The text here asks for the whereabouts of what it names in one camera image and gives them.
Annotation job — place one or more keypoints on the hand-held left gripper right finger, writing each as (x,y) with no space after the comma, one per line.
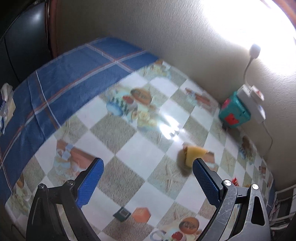
(207,183)

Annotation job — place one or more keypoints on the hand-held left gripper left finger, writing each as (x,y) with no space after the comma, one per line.
(90,183)

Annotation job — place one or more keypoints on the red patterned snack packet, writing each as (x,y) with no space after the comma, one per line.
(235,182)

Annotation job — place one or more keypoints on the checkered printed tablecloth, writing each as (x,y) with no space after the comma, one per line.
(138,153)

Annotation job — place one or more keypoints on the small teal box red label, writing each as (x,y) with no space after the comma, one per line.
(233,109)

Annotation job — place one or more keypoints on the white power strip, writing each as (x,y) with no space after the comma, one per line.
(251,97)

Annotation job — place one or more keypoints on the blue plaid cloth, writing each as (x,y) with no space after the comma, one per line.
(69,69)

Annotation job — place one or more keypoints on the white gooseneck plug-in lamp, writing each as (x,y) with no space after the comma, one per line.
(255,51)

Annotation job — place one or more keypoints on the dark glossy screen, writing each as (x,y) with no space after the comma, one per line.
(23,34)

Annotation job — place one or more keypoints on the brown wooden frame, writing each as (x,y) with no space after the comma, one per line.
(51,27)

